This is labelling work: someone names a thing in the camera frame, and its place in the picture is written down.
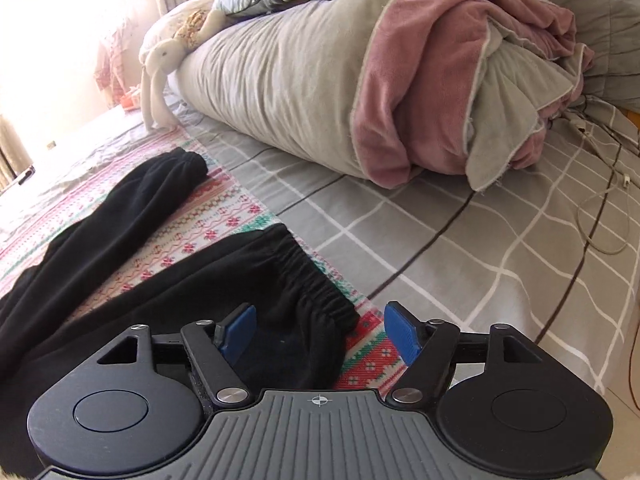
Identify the patterned pink green blanket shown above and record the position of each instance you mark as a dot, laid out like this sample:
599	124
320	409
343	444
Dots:
210	220

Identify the grey and pink rolled duvet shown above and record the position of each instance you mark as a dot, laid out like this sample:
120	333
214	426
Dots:
350	90

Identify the grey quilted blanket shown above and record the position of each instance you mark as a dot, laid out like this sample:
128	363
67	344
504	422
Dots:
595	35

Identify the white plush rabbit toy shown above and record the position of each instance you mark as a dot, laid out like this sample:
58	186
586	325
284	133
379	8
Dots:
159	65

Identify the grey checked bed sheet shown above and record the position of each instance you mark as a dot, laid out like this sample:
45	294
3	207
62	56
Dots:
450	260

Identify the floral cushion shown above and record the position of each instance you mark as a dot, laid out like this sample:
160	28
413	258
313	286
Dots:
182	20

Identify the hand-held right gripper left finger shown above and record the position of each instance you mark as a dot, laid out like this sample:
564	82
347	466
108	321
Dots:
236	332

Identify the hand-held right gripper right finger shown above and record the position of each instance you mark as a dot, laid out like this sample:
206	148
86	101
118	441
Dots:
401	332

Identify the black pants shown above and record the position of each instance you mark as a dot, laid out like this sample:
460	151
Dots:
100	280

